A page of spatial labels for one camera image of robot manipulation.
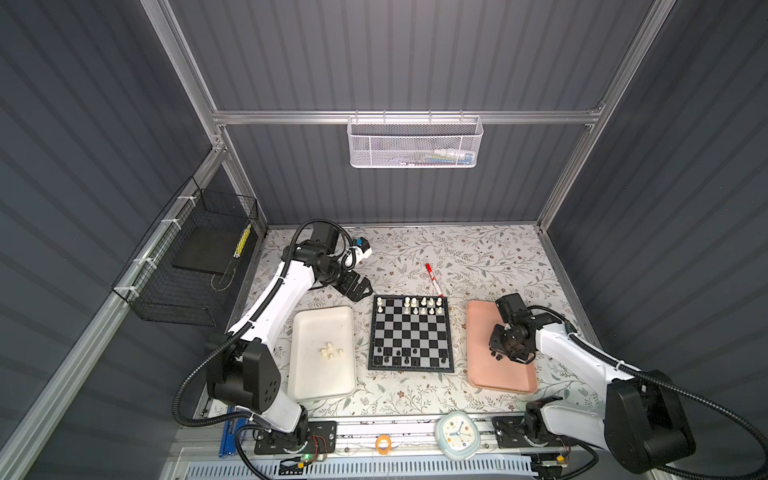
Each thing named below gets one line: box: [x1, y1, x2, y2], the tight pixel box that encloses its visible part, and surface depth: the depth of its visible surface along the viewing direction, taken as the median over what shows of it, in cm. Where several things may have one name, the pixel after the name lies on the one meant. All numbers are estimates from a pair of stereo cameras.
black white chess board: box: [368, 294, 455, 373], surface depth 91 cm
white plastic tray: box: [288, 306, 356, 400], surface depth 88 cm
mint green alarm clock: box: [435, 411, 481, 461], surface depth 73 cm
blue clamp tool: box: [218, 406, 248, 458], surface depth 72 cm
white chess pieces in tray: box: [320, 342, 344, 360], surface depth 88 cm
